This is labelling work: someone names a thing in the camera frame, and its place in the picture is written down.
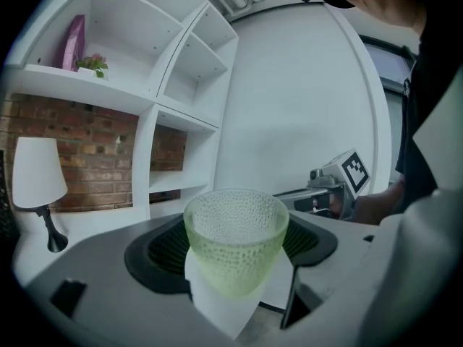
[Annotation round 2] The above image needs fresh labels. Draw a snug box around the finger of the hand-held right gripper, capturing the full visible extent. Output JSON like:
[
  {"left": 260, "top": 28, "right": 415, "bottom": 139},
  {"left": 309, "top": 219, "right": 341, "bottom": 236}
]
[{"left": 273, "top": 189, "right": 328, "bottom": 213}]

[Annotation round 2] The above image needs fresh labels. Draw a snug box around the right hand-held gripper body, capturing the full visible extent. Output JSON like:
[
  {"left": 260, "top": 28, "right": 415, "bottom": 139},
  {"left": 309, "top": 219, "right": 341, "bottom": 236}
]
[{"left": 307, "top": 149, "right": 372, "bottom": 222}]

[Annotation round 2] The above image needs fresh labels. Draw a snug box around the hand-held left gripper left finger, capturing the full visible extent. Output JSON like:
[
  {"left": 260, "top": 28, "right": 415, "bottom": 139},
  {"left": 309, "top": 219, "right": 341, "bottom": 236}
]
[{"left": 25, "top": 213, "right": 236, "bottom": 347}]

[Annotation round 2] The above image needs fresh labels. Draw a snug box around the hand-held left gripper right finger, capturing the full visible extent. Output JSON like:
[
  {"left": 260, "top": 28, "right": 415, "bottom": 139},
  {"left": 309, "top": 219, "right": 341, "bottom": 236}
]
[{"left": 249, "top": 210, "right": 381, "bottom": 347}]

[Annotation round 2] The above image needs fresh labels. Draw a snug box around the green textured glass cup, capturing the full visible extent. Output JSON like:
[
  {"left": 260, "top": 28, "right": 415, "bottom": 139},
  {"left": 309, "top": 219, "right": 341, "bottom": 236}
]
[{"left": 183, "top": 188, "right": 291, "bottom": 299}]

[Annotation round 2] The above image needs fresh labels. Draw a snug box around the white shelving unit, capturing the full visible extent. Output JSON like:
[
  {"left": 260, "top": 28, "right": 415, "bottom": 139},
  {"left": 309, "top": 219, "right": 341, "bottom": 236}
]
[{"left": 0, "top": 0, "right": 240, "bottom": 238}]

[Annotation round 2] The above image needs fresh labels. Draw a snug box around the person's right forearm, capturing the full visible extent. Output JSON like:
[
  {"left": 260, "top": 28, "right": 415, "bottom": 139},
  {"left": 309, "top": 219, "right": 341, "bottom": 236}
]
[{"left": 352, "top": 179, "right": 409, "bottom": 226}]

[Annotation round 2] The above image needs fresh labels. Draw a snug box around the white table top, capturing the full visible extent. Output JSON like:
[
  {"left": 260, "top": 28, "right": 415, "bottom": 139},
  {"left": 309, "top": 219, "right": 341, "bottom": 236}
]
[{"left": 12, "top": 207, "right": 294, "bottom": 340}]

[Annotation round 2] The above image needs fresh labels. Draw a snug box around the person's right hand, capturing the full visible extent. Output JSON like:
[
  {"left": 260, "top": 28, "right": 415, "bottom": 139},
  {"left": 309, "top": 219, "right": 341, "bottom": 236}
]
[{"left": 327, "top": 189, "right": 344, "bottom": 217}]

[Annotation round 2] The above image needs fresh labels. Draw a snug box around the white shade table lamp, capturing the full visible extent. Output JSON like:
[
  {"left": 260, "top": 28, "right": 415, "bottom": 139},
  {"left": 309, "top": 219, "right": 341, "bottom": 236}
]
[{"left": 12, "top": 136, "right": 69, "bottom": 254}]

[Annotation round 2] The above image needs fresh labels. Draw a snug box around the potted flower in white pot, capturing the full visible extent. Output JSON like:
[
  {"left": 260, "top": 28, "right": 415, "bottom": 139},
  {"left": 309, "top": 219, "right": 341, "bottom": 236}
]
[{"left": 75, "top": 52, "right": 110, "bottom": 80}]

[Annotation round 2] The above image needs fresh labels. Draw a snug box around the pink book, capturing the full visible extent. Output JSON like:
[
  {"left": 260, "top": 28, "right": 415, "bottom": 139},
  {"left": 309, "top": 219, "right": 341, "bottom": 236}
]
[{"left": 60, "top": 14, "right": 87, "bottom": 73}]

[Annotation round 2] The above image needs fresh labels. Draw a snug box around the person wearing head camera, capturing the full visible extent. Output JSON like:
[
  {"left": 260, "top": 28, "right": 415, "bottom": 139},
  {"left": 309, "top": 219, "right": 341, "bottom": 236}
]
[{"left": 395, "top": 9, "right": 463, "bottom": 217}]

